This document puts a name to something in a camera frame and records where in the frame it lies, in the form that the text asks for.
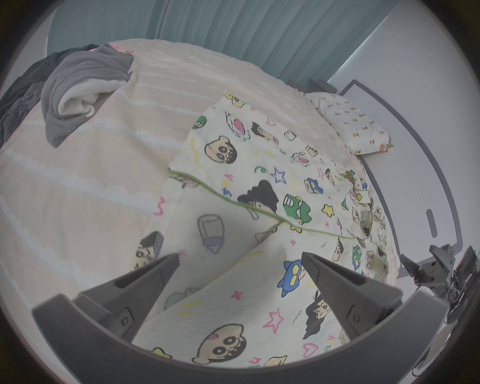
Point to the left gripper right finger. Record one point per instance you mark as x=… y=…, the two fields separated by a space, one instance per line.
x=352 y=300

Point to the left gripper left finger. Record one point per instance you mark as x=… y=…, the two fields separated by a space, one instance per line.
x=127 y=296

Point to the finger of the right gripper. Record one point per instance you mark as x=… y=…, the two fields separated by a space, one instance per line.
x=411 y=268

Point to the white printed pyjama top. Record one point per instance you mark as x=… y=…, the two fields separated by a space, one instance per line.
x=243 y=262

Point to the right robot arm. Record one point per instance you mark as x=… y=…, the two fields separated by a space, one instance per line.
x=442 y=270

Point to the bed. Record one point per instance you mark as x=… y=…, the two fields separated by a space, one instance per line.
x=93 y=187

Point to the white printed pillow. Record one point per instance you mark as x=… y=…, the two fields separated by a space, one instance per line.
x=348 y=120

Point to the grey sweatshirt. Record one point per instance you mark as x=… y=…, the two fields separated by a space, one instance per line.
x=86 y=71

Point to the black garment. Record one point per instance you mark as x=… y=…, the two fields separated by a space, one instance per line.
x=41 y=67

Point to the pink garment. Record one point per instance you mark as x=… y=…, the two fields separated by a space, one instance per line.
x=118 y=47

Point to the blue-green curtain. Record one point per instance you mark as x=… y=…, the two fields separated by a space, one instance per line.
x=105 y=18
x=281 y=33

